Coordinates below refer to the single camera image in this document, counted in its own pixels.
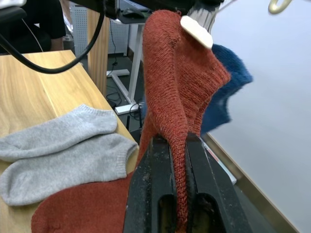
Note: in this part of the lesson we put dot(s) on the person in black shirt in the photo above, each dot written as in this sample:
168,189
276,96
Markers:
36,29

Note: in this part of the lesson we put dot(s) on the cream plastic hanger clip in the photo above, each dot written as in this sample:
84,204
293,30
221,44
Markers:
196,32

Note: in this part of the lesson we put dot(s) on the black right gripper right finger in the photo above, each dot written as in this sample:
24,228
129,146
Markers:
213,184

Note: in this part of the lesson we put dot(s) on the rust red knitted sock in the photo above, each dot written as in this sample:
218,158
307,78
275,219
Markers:
165,80
80,208

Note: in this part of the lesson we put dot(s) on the white standing desk frame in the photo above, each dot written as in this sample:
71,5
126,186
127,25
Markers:
131,72

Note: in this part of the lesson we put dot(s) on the cream plastic hanger hook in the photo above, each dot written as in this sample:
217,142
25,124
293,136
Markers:
279,5

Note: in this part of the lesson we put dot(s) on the grey ankle sock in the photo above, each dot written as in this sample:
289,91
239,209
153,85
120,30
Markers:
60,170
73,126

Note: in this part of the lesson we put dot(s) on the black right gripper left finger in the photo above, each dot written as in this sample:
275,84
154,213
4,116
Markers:
145,184

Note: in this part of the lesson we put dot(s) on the white perforated cabinet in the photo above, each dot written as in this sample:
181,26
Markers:
102,34

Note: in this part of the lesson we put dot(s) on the blue fuzzy sock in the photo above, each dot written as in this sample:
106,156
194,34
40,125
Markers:
230,80

